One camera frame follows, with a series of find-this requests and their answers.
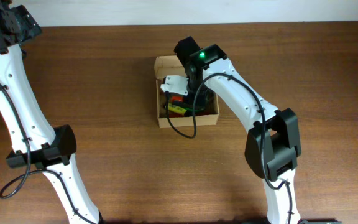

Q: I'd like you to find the yellow blue highlighter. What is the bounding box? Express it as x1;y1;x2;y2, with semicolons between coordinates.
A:
166;103;188;116

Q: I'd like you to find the black orange stapler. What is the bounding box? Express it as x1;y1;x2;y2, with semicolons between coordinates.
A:
170;95;183;103

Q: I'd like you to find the cardboard box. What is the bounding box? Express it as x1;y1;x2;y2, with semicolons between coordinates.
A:
154;55;220;128

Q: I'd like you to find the orange utility knife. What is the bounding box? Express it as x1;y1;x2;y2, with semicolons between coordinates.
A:
168;111;209;118

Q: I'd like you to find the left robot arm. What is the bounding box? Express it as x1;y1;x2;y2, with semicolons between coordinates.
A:
0;1;104;223

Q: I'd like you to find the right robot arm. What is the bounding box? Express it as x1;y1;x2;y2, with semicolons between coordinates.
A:
161;37;301;224

